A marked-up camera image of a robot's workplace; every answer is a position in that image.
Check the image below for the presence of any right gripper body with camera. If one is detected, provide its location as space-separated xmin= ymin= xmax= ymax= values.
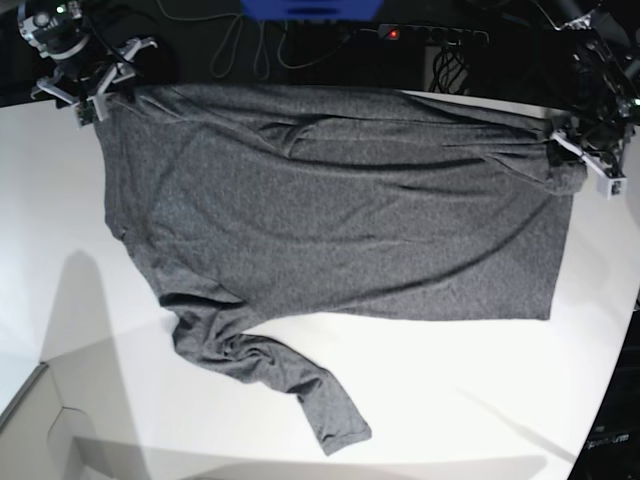
xmin=30 ymin=35 xmax=158 ymax=127

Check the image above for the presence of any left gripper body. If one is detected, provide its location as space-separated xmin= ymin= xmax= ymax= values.
xmin=550 ymin=127 xmax=628 ymax=199

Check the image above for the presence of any grey t-shirt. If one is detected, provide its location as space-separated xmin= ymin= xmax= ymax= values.
xmin=95 ymin=84 xmax=587 ymax=455

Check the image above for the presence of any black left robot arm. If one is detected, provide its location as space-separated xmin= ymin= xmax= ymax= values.
xmin=532 ymin=1 xmax=639 ymax=199

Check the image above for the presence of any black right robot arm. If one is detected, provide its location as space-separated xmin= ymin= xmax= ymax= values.
xmin=17 ymin=1 xmax=158 ymax=127

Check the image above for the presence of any blue box at top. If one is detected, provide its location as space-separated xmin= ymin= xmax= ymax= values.
xmin=241 ymin=0 xmax=383 ymax=21

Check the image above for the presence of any white cardboard box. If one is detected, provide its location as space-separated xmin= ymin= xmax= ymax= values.
xmin=0 ymin=362 xmax=101 ymax=480

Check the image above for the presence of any black cable bundle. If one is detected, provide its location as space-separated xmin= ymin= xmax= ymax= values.
xmin=429 ymin=42 xmax=474 ymax=94

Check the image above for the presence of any white power strip red switch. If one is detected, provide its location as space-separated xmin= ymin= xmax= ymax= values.
xmin=376 ymin=24 xmax=490 ymax=46

